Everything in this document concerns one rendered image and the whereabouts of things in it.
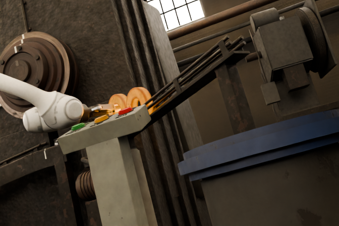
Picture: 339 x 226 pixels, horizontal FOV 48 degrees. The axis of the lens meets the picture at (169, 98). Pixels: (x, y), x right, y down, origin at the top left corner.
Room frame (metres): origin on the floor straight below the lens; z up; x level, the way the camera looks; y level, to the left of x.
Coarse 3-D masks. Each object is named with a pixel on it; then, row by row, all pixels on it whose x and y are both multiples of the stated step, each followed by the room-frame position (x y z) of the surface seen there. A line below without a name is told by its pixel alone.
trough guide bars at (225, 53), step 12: (228, 36) 1.07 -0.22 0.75; (240, 36) 1.11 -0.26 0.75; (228, 48) 1.16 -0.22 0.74; (240, 48) 1.13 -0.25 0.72; (192, 72) 1.21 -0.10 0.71; (204, 72) 1.26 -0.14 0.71; (168, 84) 1.31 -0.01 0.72; (180, 84) 1.28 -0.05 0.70; (156, 96) 1.38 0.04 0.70; (168, 96) 1.43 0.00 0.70; (156, 108) 1.49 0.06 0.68
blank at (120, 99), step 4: (112, 96) 1.64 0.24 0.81; (116, 96) 1.61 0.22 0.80; (120, 96) 1.59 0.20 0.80; (124, 96) 1.60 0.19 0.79; (112, 100) 1.64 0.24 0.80; (116, 100) 1.62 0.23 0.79; (120, 100) 1.60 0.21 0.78; (124, 100) 1.59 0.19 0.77; (120, 104) 1.60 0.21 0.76; (124, 104) 1.58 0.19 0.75; (112, 112) 1.67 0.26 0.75; (116, 112) 1.67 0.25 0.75
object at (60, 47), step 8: (32, 32) 1.88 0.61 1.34; (40, 32) 1.87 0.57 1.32; (16, 40) 1.91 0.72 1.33; (48, 40) 1.86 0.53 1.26; (56, 40) 1.85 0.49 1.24; (8, 48) 1.93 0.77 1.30; (56, 48) 1.85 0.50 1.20; (64, 48) 1.84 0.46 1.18; (0, 56) 1.94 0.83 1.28; (64, 56) 1.84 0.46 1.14; (64, 64) 1.85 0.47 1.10; (72, 64) 1.89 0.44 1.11; (64, 72) 1.85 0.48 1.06; (72, 72) 1.88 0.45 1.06; (64, 80) 1.85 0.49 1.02; (72, 80) 1.89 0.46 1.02; (64, 88) 1.85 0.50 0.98; (0, 96) 1.95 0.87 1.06; (8, 112) 1.95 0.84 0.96; (16, 112) 1.93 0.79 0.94
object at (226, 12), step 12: (252, 0) 6.77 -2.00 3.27; (264, 0) 6.69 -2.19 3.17; (276, 0) 6.70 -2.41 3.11; (228, 12) 6.86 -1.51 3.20; (240, 12) 6.84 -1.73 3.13; (324, 12) 6.85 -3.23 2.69; (192, 24) 7.06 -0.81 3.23; (204, 24) 7.01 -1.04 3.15; (240, 24) 7.08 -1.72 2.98; (168, 36) 7.19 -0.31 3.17; (180, 36) 7.21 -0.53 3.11; (216, 36) 7.22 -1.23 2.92; (180, 48) 7.40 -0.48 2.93; (216, 48) 7.41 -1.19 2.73; (192, 60) 7.54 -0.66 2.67
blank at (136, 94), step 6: (132, 90) 1.52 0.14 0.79; (138, 90) 1.49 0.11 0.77; (144, 90) 1.48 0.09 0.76; (132, 96) 1.53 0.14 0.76; (138, 96) 1.50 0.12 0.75; (144, 96) 1.47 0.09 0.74; (150, 96) 1.48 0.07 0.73; (126, 102) 1.57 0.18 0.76; (132, 102) 1.54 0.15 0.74; (144, 102) 1.47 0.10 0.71; (150, 102) 1.48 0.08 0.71; (150, 108) 1.48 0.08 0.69
